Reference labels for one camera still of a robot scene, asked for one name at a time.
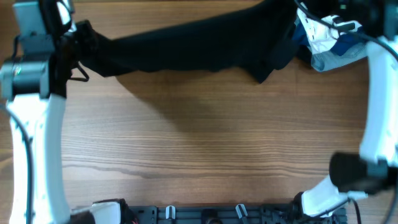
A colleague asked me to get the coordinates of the blue garment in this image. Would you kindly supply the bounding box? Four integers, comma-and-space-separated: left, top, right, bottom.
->
292, 23, 361, 56

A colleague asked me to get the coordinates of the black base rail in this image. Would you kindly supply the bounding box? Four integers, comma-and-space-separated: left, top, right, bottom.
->
122, 204, 348, 224

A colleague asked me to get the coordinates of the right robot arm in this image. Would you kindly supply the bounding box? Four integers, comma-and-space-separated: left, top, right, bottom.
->
290, 1, 397, 223

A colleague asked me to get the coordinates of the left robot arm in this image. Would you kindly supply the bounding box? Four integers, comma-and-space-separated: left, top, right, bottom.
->
1, 1, 125, 223

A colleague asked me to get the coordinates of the black garment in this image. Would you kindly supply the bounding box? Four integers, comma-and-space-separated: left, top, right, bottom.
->
81, 0, 299, 83

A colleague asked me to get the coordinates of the white black striped shirt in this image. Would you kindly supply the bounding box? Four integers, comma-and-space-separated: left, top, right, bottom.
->
295, 9, 362, 50

